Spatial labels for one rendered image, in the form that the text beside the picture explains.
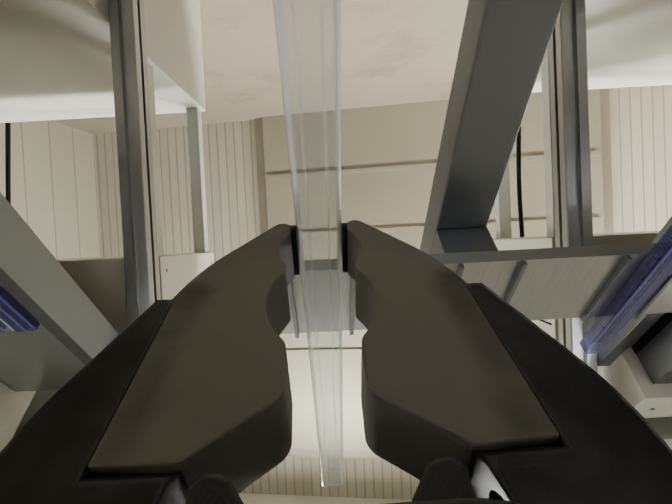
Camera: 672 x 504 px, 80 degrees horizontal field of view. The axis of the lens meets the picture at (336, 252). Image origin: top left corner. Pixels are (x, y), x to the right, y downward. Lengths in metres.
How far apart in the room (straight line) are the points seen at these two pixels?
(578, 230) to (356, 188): 2.43
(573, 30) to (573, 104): 0.12
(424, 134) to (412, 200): 0.48
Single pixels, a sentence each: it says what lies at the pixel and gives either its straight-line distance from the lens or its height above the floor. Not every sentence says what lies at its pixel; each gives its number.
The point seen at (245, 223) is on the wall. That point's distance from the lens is 3.29.
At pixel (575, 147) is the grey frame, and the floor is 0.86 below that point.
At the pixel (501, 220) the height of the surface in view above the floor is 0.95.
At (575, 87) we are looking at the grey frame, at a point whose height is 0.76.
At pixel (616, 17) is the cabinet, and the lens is 0.96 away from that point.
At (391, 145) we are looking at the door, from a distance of 3.10.
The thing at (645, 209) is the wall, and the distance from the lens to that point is 3.54.
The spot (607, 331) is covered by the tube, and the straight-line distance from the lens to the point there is 0.38.
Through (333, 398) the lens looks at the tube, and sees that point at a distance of 0.20.
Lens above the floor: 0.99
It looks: 1 degrees up
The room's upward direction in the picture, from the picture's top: 177 degrees clockwise
